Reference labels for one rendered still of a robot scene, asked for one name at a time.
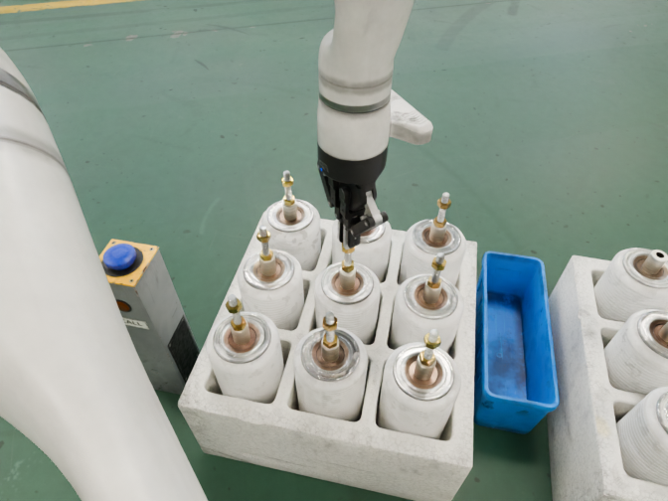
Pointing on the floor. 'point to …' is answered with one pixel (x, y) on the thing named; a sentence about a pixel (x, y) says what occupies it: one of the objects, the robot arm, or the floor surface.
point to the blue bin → (513, 345)
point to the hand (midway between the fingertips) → (348, 232)
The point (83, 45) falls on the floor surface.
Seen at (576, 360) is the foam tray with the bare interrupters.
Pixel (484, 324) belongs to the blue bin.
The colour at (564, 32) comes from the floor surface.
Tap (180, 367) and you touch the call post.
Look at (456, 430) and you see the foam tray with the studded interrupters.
